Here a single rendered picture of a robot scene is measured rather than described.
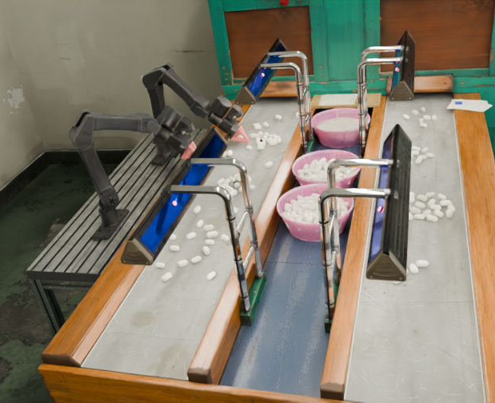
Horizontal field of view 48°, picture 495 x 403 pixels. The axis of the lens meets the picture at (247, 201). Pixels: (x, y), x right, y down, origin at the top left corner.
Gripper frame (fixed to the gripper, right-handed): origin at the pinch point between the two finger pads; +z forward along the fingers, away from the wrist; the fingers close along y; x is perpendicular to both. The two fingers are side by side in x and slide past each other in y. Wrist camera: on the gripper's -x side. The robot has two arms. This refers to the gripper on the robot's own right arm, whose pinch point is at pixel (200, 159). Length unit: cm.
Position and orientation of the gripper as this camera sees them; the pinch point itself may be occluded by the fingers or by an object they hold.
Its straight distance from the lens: 217.3
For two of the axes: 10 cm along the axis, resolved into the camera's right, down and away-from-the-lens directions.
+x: -5.2, 6.4, 5.7
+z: 8.2, 5.7, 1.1
